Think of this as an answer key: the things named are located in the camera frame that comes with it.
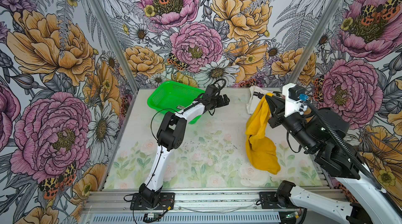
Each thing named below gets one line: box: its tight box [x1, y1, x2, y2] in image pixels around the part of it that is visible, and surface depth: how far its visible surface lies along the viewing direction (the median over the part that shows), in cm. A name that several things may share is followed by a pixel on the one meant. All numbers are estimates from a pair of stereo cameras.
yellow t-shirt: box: [245, 92, 281, 175], surface depth 85 cm
